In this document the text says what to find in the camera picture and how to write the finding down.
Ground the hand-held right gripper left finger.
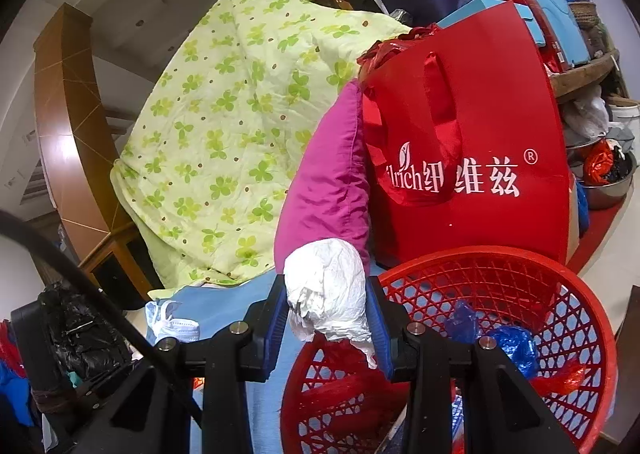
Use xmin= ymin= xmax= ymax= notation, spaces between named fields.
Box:
xmin=100 ymin=274 xmax=291 ymax=454

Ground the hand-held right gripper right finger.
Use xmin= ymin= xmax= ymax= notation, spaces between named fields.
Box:
xmin=365 ymin=276 xmax=548 ymax=454

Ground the white plastic bag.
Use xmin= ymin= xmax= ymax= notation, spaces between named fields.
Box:
xmin=283 ymin=238 xmax=378 ymax=369
xmin=562 ymin=84 xmax=611 ymax=139

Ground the red plastic mesh basket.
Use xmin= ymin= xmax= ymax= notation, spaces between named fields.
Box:
xmin=280 ymin=246 xmax=618 ymax=454

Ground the blue plastic bag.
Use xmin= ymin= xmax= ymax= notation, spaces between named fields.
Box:
xmin=445 ymin=301 xmax=541 ymax=380

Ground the orange-red plastic bag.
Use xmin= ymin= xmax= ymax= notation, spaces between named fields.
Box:
xmin=540 ymin=359 xmax=586 ymax=397

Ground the red jacket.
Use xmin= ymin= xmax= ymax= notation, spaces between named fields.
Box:
xmin=0 ymin=319 xmax=26 ymax=375

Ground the blue jacket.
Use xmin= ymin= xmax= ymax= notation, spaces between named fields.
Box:
xmin=0 ymin=359 xmax=36 ymax=427

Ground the blue blanket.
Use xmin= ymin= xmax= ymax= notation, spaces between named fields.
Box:
xmin=145 ymin=271 xmax=416 ymax=454

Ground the black puffer jacket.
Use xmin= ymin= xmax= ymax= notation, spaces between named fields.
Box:
xmin=37 ymin=284 xmax=133 ymax=380

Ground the wooden cabinet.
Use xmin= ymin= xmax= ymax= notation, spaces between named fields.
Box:
xmin=77 ymin=234 xmax=161 ymax=315

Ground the pink pillow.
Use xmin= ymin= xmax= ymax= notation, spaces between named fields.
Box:
xmin=274 ymin=81 xmax=372 ymax=275

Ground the green clover print quilt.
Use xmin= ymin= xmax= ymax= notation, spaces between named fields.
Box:
xmin=110 ymin=0 xmax=413 ymax=287

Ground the wooden pillar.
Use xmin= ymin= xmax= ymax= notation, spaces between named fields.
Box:
xmin=32 ymin=4 xmax=126 ymax=255

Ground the red fabric tote bag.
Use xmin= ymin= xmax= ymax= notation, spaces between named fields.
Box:
xmin=361 ymin=1 xmax=572 ymax=271

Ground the steel basin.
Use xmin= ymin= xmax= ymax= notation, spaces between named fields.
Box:
xmin=567 ymin=139 xmax=638 ymax=211

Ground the orange plastic bag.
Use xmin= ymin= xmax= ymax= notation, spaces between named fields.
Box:
xmin=582 ymin=139 xmax=616 ymax=187

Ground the red knotted plastic bag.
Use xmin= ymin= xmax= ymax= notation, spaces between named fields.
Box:
xmin=356 ymin=24 xmax=443 ymax=84

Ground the round bamboo tray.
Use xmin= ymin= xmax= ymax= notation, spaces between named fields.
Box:
xmin=550 ymin=48 xmax=621 ymax=99

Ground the white bucket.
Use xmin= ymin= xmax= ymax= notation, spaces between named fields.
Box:
xmin=607 ymin=104 xmax=640 ymax=135

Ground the light blue flat box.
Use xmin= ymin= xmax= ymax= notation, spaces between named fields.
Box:
xmin=437 ymin=0 xmax=546 ymax=47

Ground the red cardboard box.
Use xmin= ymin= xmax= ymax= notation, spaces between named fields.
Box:
xmin=495 ymin=0 xmax=568 ymax=74

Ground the blue plastic storage bin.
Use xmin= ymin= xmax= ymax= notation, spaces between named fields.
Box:
xmin=520 ymin=0 xmax=591 ymax=67

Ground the woven basket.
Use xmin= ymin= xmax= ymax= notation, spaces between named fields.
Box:
xmin=567 ymin=1 xmax=601 ymax=27

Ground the black cable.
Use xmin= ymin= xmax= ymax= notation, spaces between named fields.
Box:
xmin=0 ymin=211 xmax=206 ymax=430

